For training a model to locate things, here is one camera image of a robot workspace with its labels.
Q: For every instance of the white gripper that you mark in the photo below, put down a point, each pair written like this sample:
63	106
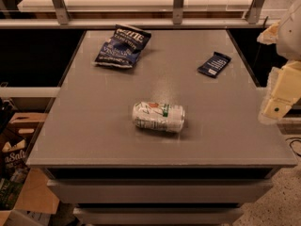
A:
291	37

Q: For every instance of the dark blue rxbar wrapper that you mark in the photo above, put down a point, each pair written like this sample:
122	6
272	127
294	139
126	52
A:
214	65

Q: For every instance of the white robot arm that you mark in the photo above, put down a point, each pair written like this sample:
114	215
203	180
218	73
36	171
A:
289	34

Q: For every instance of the white green 7up can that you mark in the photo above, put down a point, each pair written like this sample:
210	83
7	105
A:
158	116

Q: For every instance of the grey upper drawer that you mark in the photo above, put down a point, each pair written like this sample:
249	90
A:
159	191

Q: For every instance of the grey drawer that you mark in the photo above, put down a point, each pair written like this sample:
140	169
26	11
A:
159	191
157	216

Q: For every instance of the blue kettle chips bag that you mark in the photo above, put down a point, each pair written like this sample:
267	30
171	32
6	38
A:
123	49

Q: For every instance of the grey lower drawer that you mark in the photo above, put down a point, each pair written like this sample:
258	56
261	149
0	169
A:
157	216

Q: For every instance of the brown cardboard box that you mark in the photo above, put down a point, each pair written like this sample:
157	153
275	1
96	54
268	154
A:
35	196

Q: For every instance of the sea salt snack bag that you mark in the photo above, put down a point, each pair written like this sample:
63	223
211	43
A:
15	168

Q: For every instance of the green snack package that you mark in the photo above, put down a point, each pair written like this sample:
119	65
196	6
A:
9	193

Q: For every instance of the metal frame railing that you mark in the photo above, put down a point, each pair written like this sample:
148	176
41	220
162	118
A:
103	14

